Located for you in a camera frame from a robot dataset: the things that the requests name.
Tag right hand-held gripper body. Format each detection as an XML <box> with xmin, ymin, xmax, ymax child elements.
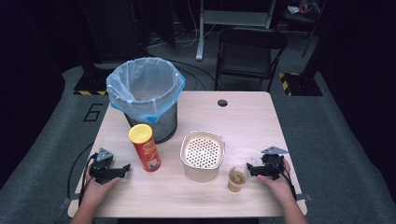
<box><xmin>261</xmin><ymin>146</ymin><xmax>290</xmax><ymax>182</ymax></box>

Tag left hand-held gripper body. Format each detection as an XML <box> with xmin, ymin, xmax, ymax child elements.
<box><xmin>89</xmin><ymin>147</ymin><xmax>125</xmax><ymax>185</ymax></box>

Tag clear plastic cup brown liquid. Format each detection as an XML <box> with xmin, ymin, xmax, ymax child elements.
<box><xmin>227</xmin><ymin>165</ymin><xmax>248</xmax><ymax>193</ymax></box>

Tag red chip can yellow lid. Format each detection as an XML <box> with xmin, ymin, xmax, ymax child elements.
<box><xmin>128</xmin><ymin>123</ymin><xmax>163</xmax><ymax>173</ymax></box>

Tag cream perforated strainer basket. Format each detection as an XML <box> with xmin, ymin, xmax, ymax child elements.
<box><xmin>179</xmin><ymin>130</ymin><xmax>226</xmax><ymax>184</ymax></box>

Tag grey metal mesh trash can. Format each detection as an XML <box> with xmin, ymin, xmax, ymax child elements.
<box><xmin>123</xmin><ymin>102</ymin><xmax>179</xmax><ymax>145</ymax></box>

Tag pale blue plastic bin liner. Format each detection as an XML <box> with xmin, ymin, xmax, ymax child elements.
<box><xmin>106</xmin><ymin>56</ymin><xmax>187</xmax><ymax>123</ymax></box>

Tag person's right hand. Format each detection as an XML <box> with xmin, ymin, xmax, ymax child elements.
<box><xmin>257</xmin><ymin>159</ymin><xmax>297</xmax><ymax>205</ymax></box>

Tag person's left hand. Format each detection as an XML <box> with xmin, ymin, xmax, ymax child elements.
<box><xmin>80</xmin><ymin>165</ymin><xmax>121</xmax><ymax>208</ymax></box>

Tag black folding chair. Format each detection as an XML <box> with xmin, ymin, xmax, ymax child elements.
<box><xmin>214</xmin><ymin>26</ymin><xmax>290</xmax><ymax>93</ymax></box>

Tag black cabinet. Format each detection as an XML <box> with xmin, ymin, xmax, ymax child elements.
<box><xmin>78</xmin><ymin>0</ymin><xmax>149</xmax><ymax>64</ymax></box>

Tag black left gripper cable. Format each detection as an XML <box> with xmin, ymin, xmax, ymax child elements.
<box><xmin>78</xmin><ymin>151</ymin><xmax>99</xmax><ymax>207</ymax></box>

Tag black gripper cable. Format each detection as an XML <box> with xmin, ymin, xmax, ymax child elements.
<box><xmin>272</xmin><ymin>160</ymin><xmax>299</xmax><ymax>201</ymax></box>
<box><xmin>78</xmin><ymin>151</ymin><xmax>99</xmax><ymax>207</ymax></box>

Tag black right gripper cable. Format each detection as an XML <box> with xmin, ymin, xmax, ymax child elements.
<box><xmin>272</xmin><ymin>160</ymin><xmax>299</xmax><ymax>201</ymax></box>

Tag black cable on floor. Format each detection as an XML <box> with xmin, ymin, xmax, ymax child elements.
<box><xmin>66</xmin><ymin>141</ymin><xmax>95</xmax><ymax>200</ymax></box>

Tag grey table edge bracket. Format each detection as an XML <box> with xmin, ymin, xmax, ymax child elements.
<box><xmin>60</xmin><ymin>193</ymin><xmax>80</xmax><ymax>209</ymax></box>
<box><xmin>295</xmin><ymin>192</ymin><xmax>313</xmax><ymax>202</ymax></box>

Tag black base plate hazard stripes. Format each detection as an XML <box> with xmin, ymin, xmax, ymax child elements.
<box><xmin>73</xmin><ymin>73</ymin><xmax>109</xmax><ymax>96</ymax></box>
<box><xmin>277</xmin><ymin>71</ymin><xmax>324</xmax><ymax>97</ymax></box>

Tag black floor cables behind table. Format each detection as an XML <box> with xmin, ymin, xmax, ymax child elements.
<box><xmin>167</xmin><ymin>58</ymin><xmax>219</xmax><ymax>91</ymax></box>

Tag white cables on floor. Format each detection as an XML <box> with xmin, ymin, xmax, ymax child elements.
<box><xmin>173</xmin><ymin>0</ymin><xmax>217</xmax><ymax>49</ymax></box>

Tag white metal desk frame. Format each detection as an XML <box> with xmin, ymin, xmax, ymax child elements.
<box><xmin>194</xmin><ymin>0</ymin><xmax>277</xmax><ymax>62</ymax></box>

